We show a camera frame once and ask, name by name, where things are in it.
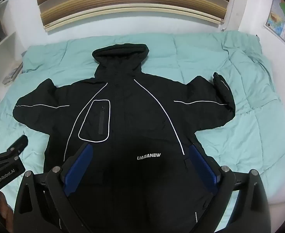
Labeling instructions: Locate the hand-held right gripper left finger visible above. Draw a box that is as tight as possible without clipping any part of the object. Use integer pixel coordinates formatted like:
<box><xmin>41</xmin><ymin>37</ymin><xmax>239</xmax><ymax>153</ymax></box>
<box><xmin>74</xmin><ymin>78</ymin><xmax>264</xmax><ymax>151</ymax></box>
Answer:
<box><xmin>13</xmin><ymin>142</ymin><xmax>94</xmax><ymax>233</ymax></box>

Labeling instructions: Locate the white blind cord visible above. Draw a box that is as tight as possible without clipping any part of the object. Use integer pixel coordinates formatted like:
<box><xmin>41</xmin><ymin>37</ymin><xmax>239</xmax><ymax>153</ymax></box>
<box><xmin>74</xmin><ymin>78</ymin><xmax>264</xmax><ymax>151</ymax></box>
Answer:
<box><xmin>220</xmin><ymin>0</ymin><xmax>239</xmax><ymax>32</ymax></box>

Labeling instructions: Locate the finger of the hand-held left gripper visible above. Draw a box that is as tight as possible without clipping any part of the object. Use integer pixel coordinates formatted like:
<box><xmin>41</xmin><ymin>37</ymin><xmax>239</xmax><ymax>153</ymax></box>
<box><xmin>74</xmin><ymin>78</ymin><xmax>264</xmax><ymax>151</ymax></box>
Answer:
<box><xmin>0</xmin><ymin>135</ymin><xmax>29</xmax><ymax>173</ymax></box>

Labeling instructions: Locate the wall map poster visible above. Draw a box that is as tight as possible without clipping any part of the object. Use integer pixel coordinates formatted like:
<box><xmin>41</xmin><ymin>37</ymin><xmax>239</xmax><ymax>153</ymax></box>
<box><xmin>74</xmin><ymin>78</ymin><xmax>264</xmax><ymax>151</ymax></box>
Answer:
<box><xmin>264</xmin><ymin>0</ymin><xmax>285</xmax><ymax>52</ymax></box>

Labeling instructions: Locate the black hooded jacket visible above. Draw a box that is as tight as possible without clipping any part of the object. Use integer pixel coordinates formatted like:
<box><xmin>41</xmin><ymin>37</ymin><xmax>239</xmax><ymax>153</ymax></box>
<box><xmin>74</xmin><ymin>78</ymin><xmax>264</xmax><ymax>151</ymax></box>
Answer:
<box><xmin>13</xmin><ymin>43</ymin><xmax>236</xmax><ymax>233</ymax></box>

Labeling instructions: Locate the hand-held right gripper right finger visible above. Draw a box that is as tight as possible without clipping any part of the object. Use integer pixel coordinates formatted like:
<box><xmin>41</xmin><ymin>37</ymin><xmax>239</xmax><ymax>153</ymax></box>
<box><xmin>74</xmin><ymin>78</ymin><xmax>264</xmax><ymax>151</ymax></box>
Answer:
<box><xmin>185</xmin><ymin>142</ymin><xmax>271</xmax><ymax>233</ymax></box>

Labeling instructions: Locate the teal quilted blanket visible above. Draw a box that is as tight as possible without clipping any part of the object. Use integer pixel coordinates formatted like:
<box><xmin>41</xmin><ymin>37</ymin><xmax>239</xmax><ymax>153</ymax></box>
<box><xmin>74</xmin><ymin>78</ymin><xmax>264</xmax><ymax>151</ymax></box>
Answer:
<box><xmin>0</xmin><ymin>30</ymin><xmax>285</xmax><ymax>233</ymax></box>

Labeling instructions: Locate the striped window blind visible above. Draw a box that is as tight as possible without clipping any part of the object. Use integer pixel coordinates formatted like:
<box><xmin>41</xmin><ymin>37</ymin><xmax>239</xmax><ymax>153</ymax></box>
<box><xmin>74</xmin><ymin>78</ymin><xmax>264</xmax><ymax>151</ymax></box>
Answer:
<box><xmin>35</xmin><ymin>0</ymin><xmax>232</xmax><ymax>32</ymax></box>

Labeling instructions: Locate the white shelf unit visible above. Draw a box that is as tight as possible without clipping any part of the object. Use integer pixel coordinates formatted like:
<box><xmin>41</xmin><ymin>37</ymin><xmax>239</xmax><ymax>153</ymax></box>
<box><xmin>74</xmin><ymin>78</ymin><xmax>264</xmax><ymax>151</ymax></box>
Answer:
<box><xmin>0</xmin><ymin>3</ymin><xmax>24</xmax><ymax>107</ymax></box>

